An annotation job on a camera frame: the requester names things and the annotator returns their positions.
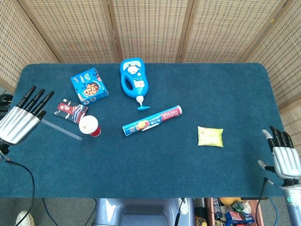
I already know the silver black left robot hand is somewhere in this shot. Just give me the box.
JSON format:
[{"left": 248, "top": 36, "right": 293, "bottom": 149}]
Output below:
[{"left": 0, "top": 86, "right": 55, "bottom": 145}]

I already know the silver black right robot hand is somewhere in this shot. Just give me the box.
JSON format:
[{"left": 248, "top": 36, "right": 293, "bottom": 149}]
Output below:
[{"left": 257, "top": 125, "right": 301, "bottom": 181}]

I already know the transparent plastic straw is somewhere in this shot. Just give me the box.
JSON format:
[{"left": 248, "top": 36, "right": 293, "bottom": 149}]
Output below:
[{"left": 41, "top": 118, "right": 83, "bottom": 141}]

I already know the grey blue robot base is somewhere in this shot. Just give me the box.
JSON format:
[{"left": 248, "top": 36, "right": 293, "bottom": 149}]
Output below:
[{"left": 94, "top": 197, "right": 196, "bottom": 226}]

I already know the red paper cup white lid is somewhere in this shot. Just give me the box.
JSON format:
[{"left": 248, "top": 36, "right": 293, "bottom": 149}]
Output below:
[{"left": 79, "top": 115, "right": 102, "bottom": 137}]

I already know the black device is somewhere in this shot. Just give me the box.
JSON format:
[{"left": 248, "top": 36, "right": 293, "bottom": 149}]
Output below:
[{"left": 0, "top": 94, "right": 14, "bottom": 112}]

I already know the black and red flat box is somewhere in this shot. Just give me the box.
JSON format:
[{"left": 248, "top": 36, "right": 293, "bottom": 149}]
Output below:
[{"left": 53, "top": 98, "right": 89, "bottom": 125}]

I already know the yellow fruit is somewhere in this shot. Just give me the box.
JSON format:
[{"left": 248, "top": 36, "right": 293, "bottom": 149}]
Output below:
[{"left": 221, "top": 197, "right": 236, "bottom": 207}]

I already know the blue snack packet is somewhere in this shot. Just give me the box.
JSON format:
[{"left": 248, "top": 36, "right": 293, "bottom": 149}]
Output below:
[{"left": 225, "top": 210, "right": 255, "bottom": 225}]

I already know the blue snack box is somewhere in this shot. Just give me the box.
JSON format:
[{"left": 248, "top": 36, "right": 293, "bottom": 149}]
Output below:
[{"left": 70, "top": 67, "right": 109, "bottom": 106}]

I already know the yellow snack packet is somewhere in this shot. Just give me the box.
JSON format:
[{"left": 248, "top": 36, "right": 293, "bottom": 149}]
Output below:
[{"left": 197, "top": 126, "right": 224, "bottom": 148}]

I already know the wooden crate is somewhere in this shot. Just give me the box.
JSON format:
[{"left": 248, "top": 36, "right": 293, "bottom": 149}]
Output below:
[{"left": 204, "top": 197, "right": 265, "bottom": 226}]

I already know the white round object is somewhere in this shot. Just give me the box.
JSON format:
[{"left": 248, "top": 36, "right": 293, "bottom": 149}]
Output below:
[{"left": 16, "top": 210, "right": 35, "bottom": 226}]

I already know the blue pump bottle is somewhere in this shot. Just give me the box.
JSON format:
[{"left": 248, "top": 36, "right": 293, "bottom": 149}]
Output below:
[{"left": 119, "top": 58, "right": 151, "bottom": 111}]

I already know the blue table cloth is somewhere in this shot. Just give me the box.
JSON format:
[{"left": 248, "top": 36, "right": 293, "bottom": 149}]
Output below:
[{"left": 0, "top": 62, "right": 285, "bottom": 199}]

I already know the plastic food wrap box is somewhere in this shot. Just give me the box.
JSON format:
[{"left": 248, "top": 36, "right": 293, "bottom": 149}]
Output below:
[{"left": 122, "top": 105, "right": 183, "bottom": 137}]

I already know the woven folding screen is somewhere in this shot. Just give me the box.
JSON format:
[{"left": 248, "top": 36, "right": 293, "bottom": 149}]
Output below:
[{"left": 0, "top": 0, "right": 301, "bottom": 135}]

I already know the black cable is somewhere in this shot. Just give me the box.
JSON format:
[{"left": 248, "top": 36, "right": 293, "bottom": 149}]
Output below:
[
  {"left": 4, "top": 160, "right": 36, "bottom": 226},
  {"left": 255, "top": 178, "right": 270, "bottom": 226},
  {"left": 176, "top": 198, "right": 186, "bottom": 226}
]

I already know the blue cable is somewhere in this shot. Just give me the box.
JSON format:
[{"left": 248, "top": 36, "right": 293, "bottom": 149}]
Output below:
[{"left": 42, "top": 198, "right": 59, "bottom": 226}]

